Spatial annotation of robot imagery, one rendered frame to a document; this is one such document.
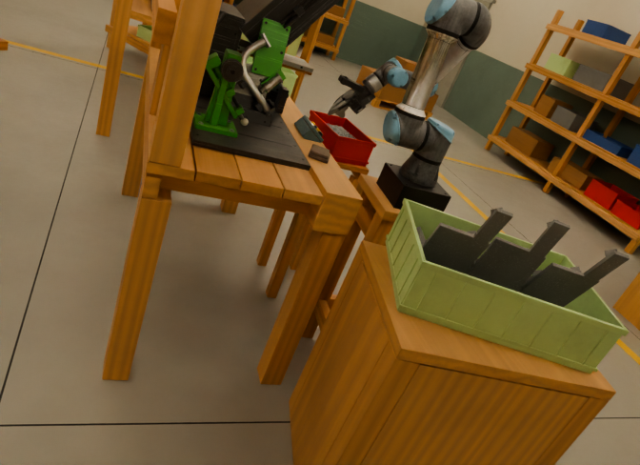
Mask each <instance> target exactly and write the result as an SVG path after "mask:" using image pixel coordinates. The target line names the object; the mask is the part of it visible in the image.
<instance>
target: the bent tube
mask: <svg viewBox="0 0 640 465"><path fill-rule="evenodd" d="M260 35H261V37H262V38H261V39H259V40H257V41H256V42H254V43H252V44H251V45H249V46H247V47H246V48H245V49H244V50H243V51H242V53H241V56H242V61H241V64H242V66H243V69H244V73H243V76H242V80H243V81H245V83H246V84H247V85H248V89H249V90H250V92H251V93H252V95H253V96H254V98H255V99H256V101H257V102H259V103H260V105H261V106H262V108H263V111H264V112H267V111H269V110H270V106H269V104H268V103H267V101H266V100H265V98H264V97H263V95H262V94H261V92H260V91H259V90H258V89H257V88H256V86H255V85H254V83H253V82H252V80H251V79H250V77H249V75H248V73H247V69H246V64H247V60H248V58H249V56H250V55H251V54H252V53H254V52H255V51H257V50H259V49H261V48H262V47H264V46H266V47H267V48H269V47H271V45H270V42H269V41H268V39H267V37H266V35H265V34H264V33H261V34H260Z"/></svg>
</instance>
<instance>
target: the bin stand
mask: <svg viewBox="0 0 640 465"><path fill-rule="evenodd" d="M336 163H337V164H338V165H339V167H340V168H341V169H344V170H348V171H351V172H352V173H353V175H352V174H351V175H350V179H349V181H350V182H351V184H352V185H353V187H354V188H355V189H356V187H357V185H358V182H357V180H358V178H359V176H360V174H361V173H362V174H365V175H367V174H368V173H369V169H368V168H367V167H363V166H358V165H352V164H347V163H341V162H336ZM285 213H286V211H281V210H276V209H274V211H273V214H272V217H271V220H270V223H269V226H268V229H267V232H266V235H265V238H264V240H263V243H262V246H261V249H260V252H259V254H258V256H257V259H256V261H257V265H259V266H267V263H268V260H269V257H270V253H271V250H272V247H273V245H274V242H275V239H276V236H277V234H278V232H279V229H280V226H281V224H282V221H283V218H284V216H285ZM304 225H305V226H304ZM311 231H312V229H311V227H310V224H309V222H308V220H307V218H306V217H305V215H304V214H302V213H297V212H296V213H295V214H294V217H293V219H292V221H291V224H290V228H289V231H288V233H287V236H286V239H285V241H284V244H283V247H282V249H281V252H280V254H279V256H278V259H277V262H276V264H275V267H274V270H273V272H272V275H271V278H270V282H269V285H268V287H267V289H266V294H267V297H271V298H276V296H277V294H278V292H279V289H280V287H281V284H282V281H283V279H284V276H285V274H286V271H287V269H288V266H289V264H290V269H291V270H296V269H297V266H298V264H299V261H300V259H301V256H302V254H303V251H304V249H305V247H306V245H307V242H308V240H309V237H310V233H311ZM297 242H298V243H297Z"/></svg>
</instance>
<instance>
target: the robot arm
mask: <svg viewBox="0 0 640 465"><path fill-rule="evenodd" d="M425 22H426V23H427V24H428V25H427V27H426V31H427V33H428V37H427V40H426V43H425V45H424V48H423V49H422V52H421V54H420V57H419V59H418V62H417V64H416V67H415V70H414V71H408V70H405V69H403V68H402V66H401V64H400V63H399V61H398V60H396V58H391V59H390V60H389V61H387V62H386V63H385V64H384V65H382V66H381V67H380V68H378V69H377V70H376V71H374V72H373V73H372V74H371V75H369V76H368V77H367V78H366V80H364V81H362V83H363V85H364V86H362V85H360V84H358V83H356V82H354V81H352V80H350V79H348V77H347V76H343V75H340V76H339V78H338V80H339V81H340V83H341V84H342V85H346V86H348V87H350V88H351V90H348V91H346V92H345V93H344V94H342V95H341V96H340V97H339V98H338V99H337V100H336V101H335V102H334V103H333V105H332V106H331V108H330V110H329V112H328V115H332V114H335V113H336V114H337V115H338V116H340V117H341V118H344V117H345V111H346V110H347V109H348V108H349V107H350V108H351V109H352V110H353V111H354V113H356V114H357V113H359V112H360V110H361V109H362V110H363V109H364V108H365V107H366V105H367V104H368V103H369V102H370V101H371V100H373V99H374V98H375V95H374V93H375V92H378V91H379V90H381V89H382V88H383V87H384V86H386V85H387V84H388V83H389V84H391V85H392V86H393V87H395V88H401V89H404V90H407V91H406V93H405V96H404V98H403V101H402V102H401V103H400V104H398V105H396V107H395V109H394V110H390V111H388V113H387V114H386V117H385V120H384V124H383V136H384V138H385V140H386V141H387V142H389V143H391V144H393V145H395V146H400V147H403V148H407V149H410V150H413V153H412V155H411V156H410V157H409V158H408V160H407V161H406V162H405V163H404V164H403V165H402V167H401V169H400V173H401V174H402V175H403V176H404V177H406V178H407V179H408V180H409V181H411V182H413V183H415V184H418V185H421V186H424V187H429V188H433V187H435V185H436V183H437V180H438V173H439V167H440V165H441V163H442V161H443V159H444V157H445V155H446V153H447V151H448V149H449V147H450V144H451V143H452V142H451V141H452V139H453V137H454V131H453V129H452V128H450V127H449V126H447V125H446V124H444V123H442V122H441V121H439V120H437V119H435V118H432V117H429V118H428V119H427V120H428V121H426V120H425V118H426V115H425V112H424V109H425V107H426V105H427V103H428V100H429V98H430V97H432V96H434V95H435V92H436V91H437V89H438V82H439V81H440V80H441V79H442V78H444V77H445V76H446V75H447V74H448V73H449V72H450V71H451V70H452V69H453V68H454V67H455V66H456V65H457V64H458V63H459V62H460V61H461V60H462V59H463V58H465V57H466V56H467V55H468V54H469V53H470V52H471V51H475V50H477V49H478V48H479V47H480V46H481V45H482V44H483V43H484V42H485V41H486V39H487V38H488V36H489V34H490V28H491V16H490V12H489V10H488V8H487V7H486V6H485V5H483V4H482V3H480V2H476V1H474V0H431V1H430V4H429V5H428V7H427V10H426V13H425Z"/></svg>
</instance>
